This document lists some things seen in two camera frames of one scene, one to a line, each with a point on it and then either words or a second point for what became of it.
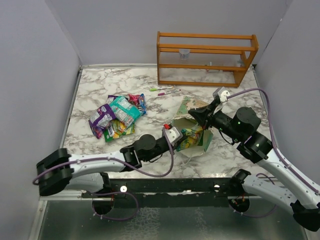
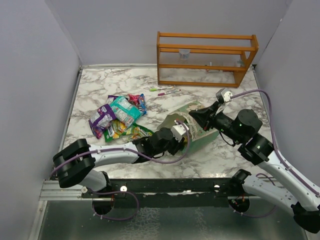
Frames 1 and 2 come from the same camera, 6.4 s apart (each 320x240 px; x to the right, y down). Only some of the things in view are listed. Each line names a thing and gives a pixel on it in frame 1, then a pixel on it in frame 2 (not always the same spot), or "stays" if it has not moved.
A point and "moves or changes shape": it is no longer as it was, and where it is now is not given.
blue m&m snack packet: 143,103 stays
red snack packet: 134,98 stays
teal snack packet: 125,111 stays
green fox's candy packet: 192,135 → 136,132
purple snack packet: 102,115 stays
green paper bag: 184,119 moves or changes shape
